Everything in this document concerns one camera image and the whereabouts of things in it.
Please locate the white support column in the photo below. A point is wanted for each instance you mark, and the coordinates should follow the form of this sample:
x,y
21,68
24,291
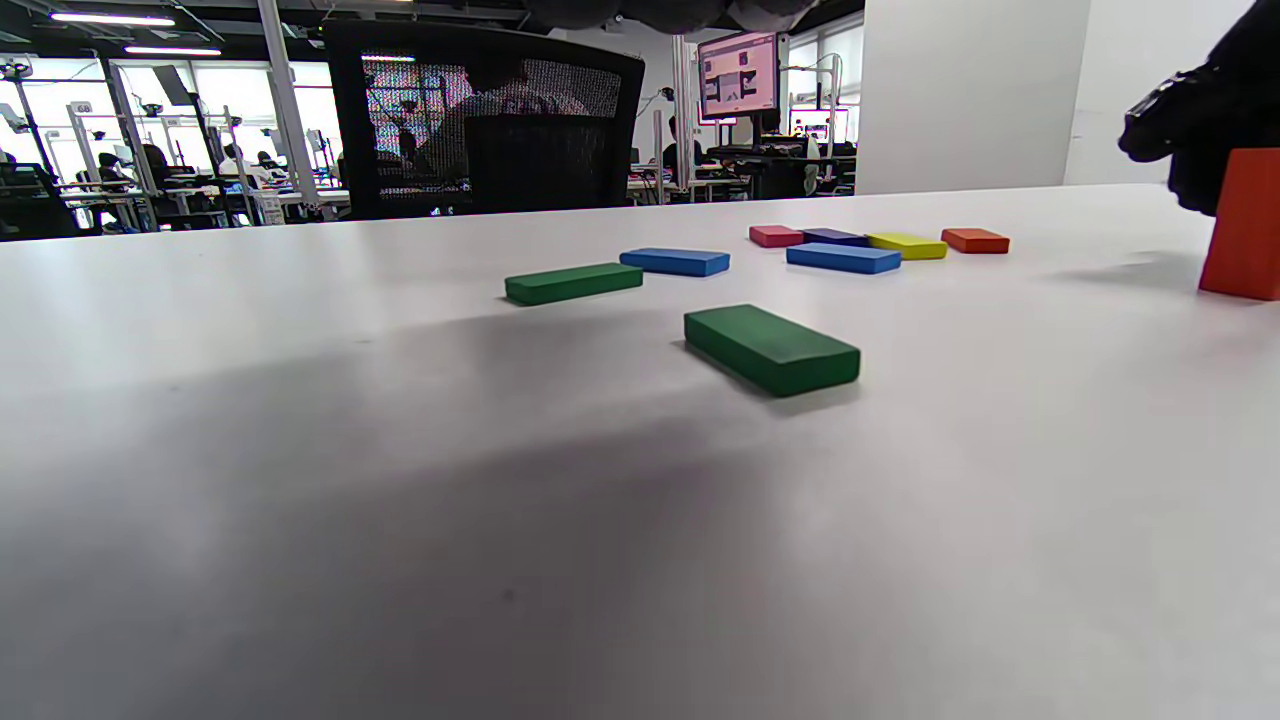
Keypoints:
x,y
285,110

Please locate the black mesh office chair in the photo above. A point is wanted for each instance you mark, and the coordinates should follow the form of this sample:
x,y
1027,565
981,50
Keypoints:
x,y
500,165

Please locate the person's left hand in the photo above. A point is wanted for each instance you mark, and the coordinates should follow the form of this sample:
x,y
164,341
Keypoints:
x,y
690,15

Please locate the pink domino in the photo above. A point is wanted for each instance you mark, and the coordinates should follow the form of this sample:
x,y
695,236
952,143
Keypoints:
x,y
775,236

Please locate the orange domino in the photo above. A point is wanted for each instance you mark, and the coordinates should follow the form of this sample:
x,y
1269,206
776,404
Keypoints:
x,y
975,240

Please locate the red domino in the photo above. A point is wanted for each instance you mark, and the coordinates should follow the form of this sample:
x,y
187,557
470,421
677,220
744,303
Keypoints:
x,y
1245,225

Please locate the yellow domino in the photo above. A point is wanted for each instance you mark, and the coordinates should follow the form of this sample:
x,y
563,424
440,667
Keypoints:
x,y
908,245

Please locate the green domino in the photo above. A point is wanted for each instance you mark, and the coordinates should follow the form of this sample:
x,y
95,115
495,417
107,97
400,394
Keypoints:
x,y
573,284
770,350

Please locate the computer monitor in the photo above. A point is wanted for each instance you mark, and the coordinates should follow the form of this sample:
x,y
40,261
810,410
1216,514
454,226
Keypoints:
x,y
740,75

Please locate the ceiling light strip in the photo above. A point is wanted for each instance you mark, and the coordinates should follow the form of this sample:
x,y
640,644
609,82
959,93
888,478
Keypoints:
x,y
110,18
170,50

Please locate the person's right hand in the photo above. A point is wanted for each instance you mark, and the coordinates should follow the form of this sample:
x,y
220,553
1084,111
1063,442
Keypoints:
x,y
1225,95

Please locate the dark blue domino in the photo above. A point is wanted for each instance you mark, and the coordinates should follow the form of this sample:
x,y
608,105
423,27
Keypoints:
x,y
835,236

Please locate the light blue domino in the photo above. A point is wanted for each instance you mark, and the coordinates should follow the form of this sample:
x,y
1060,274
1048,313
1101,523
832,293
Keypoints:
x,y
843,258
675,262

